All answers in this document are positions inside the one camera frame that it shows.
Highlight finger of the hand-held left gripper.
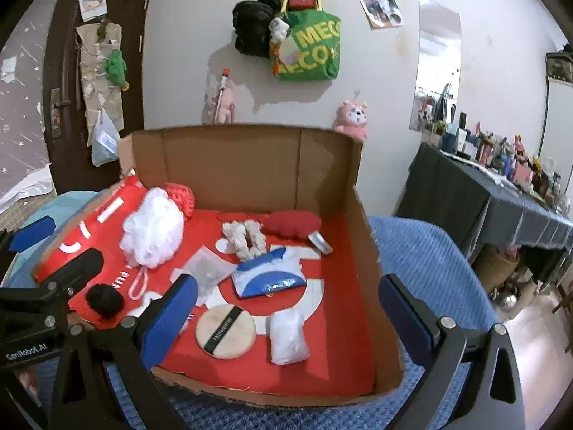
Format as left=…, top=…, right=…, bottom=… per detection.
left=42, top=248, right=106, bottom=311
left=0, top=216, right=56, bottom=259

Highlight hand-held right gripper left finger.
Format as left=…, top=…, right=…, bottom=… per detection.
left=49, top=273, right=200, bottom=430

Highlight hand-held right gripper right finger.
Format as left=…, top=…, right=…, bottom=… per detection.
left=378, top=273, right=524, bottom=430

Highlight black pom-pom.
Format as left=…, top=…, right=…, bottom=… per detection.
left=86, top=283, right=125, bottom=320

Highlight beige round powder puff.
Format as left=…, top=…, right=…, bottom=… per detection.
left=195, top=303, right=257, bottom=360

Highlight clear plastic packet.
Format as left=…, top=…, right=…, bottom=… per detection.
left=172, top=245, right=238, bottom=306

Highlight white mesh bath pouf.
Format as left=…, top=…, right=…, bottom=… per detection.
left=118, top=187, right=186, bottom=301

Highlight white rope knot toy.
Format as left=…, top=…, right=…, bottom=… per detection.
left=222, top=220, right=268, bottom=261

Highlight blue and white pouch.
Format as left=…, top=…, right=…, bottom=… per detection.
left=231, top=247, right=306, bottom=300

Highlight white packet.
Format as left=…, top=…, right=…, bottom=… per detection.
left=268, top=312, right=311, bottom=366

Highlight red crochet item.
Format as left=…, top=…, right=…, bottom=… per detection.
left=163, top=182, right=197, bottom=219

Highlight red heart plush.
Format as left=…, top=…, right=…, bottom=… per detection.
left=263, top=210, right=333, bottom=254

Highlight red cardboard box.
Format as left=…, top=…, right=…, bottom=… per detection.
left=31, top=124, right=406, bottom=408

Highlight person's left hand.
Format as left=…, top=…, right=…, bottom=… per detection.
left=15, top=364, right=44, bottom=397

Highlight light blue bedsheet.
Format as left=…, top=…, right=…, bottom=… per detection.
left=13, top=190, right=102, bottom=234

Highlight white plastic sheet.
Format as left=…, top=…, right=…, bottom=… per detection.
left=0, top=163, right=55, bottom=216

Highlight blue fleece blanket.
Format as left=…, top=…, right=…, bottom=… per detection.
left=9, top=215, right=500, bottom=430

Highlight translucent plastic bag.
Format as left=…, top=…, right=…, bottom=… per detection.
left=90, top=107, right=122, bottom=168

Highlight table with grey cloth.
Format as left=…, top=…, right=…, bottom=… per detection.
left=393, top=140, right=573, bottom=284

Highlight beige hanging organizer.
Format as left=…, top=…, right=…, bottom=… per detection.
left=76, top=21, right=125, bottom=136

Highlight dark brown door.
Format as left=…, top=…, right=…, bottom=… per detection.
left=47, top=0, right=155, bottom=190

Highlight green crocodile plush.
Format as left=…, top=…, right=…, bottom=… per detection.
left=104, top=49, right=131, bottom=91

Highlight cluttered side table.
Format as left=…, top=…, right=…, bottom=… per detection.
left=418, top=107, right=572, bottom=216

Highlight pink plush toy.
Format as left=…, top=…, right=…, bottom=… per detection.
left=332, top=99, right=371, bottom=142

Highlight white stick with orange cap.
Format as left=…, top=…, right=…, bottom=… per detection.
left=216, top=67, right=232, bottom=123

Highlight round photo card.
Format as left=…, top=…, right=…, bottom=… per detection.
left=77, top=0, right=109, bottom=23

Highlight white wardrobe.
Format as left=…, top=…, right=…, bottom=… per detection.
left=539, top=76, right=573, bottom=176

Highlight green tote bag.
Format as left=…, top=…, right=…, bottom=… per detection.
left=269, top=6, right=342, bottom=82

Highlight black bag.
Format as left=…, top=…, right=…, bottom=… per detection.
left=231, top=0, right=285, bottom=59

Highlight dark bags on wardrobe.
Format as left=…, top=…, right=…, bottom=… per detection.
left=545, top=43, right=573, bottom=84

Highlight metal door handle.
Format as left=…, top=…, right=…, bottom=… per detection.
left=49, top=87, right=73, bottom=140

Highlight torn white wall sticker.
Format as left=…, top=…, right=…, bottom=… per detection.
left=0, top=56, right=19, bottom=84

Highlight pale pink wall plush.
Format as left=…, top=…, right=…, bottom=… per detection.
left=215, top=90, right=237, bottom=123

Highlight wall mirror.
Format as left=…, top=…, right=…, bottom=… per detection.
left=409, top=0, right=462, bottom=135

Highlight small white plush keychain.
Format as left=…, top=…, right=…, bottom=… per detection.
left=267, top=15, right=291, bottom=46

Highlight wall photo collage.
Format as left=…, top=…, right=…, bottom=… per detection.
left=354, top=0, right=405, bottom=32

